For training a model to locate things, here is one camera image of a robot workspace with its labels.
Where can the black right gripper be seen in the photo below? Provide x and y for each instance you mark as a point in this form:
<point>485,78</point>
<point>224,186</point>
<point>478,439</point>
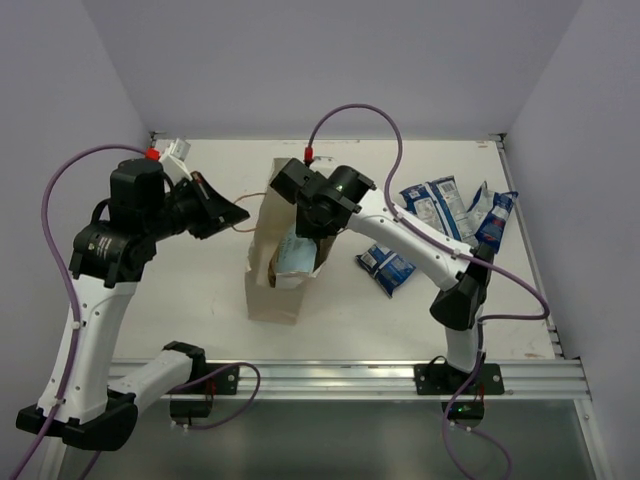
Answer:
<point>310,230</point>

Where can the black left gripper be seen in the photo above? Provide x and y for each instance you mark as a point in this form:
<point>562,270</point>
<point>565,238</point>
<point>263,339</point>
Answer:
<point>203,212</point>

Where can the light blue snack bag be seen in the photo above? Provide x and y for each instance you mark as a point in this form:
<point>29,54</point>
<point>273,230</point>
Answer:
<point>293,261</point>

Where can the blue white snack bag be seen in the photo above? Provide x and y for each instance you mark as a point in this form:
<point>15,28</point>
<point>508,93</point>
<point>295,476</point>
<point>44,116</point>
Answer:
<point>456,219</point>
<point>492,211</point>
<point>422,204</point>
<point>389,270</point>

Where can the brown paper bag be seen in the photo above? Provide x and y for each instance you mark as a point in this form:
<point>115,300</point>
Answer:
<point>265,303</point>

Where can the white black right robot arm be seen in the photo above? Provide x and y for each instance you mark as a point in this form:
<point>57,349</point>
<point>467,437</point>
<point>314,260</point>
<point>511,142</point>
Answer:
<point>347,199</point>

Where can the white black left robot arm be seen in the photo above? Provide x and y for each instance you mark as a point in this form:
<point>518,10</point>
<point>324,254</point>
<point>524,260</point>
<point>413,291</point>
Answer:
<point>80,405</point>

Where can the black left controller box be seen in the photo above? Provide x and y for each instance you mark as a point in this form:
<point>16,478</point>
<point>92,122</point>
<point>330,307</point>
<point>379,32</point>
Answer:
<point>185,411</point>

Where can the black controller box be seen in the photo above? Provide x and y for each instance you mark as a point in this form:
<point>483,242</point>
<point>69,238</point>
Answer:
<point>467,413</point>
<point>185,411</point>

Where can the black right controller box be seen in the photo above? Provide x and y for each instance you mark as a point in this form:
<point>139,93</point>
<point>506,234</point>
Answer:
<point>467,413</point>

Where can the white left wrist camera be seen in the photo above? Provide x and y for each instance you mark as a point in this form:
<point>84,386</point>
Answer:
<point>172,155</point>

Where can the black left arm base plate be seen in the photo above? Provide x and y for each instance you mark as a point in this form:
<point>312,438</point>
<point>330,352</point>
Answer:
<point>213,379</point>

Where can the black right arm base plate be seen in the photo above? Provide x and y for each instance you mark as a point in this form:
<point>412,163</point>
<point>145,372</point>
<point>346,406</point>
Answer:
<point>439,378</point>

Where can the aluminium front rail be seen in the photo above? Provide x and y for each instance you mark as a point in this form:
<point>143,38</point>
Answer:
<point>536,380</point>

